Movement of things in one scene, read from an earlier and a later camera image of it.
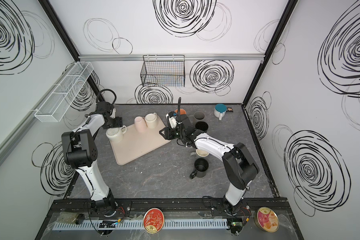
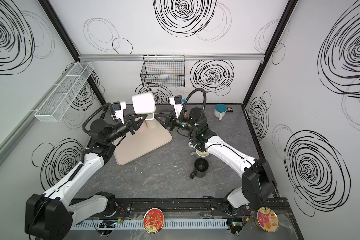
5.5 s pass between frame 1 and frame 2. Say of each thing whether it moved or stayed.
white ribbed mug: moved
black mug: stayed
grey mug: stayed
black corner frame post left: stayed
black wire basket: stayed
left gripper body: moved
